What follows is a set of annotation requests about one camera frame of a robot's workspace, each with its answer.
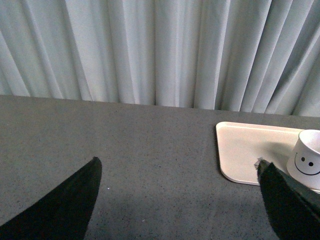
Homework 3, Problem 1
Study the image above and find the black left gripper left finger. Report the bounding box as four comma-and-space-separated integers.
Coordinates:
0, 157, 102, 240

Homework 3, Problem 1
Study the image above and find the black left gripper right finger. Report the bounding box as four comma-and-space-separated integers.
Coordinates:
254, 158, 320, 240

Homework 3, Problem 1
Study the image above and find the white smiley mug black handle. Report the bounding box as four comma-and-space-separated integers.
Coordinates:
286, 129, 320, 191

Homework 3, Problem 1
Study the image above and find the beige rectangular tray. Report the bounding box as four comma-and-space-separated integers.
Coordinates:
216, 121, 303, 186

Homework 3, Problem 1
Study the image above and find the pale grey-green curtain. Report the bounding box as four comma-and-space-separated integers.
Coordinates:
0, 0, 320, 117

